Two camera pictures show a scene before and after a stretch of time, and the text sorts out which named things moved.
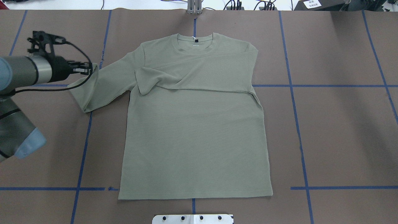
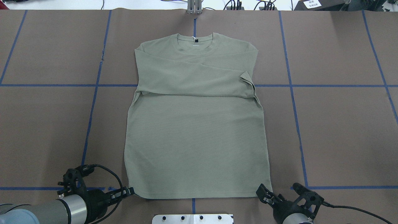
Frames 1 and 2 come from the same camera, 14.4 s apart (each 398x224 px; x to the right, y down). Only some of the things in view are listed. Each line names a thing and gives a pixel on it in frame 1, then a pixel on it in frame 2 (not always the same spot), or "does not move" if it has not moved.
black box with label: x=321 y=5 does not move
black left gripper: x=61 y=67 -> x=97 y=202
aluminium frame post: x=194 y=7 does not move
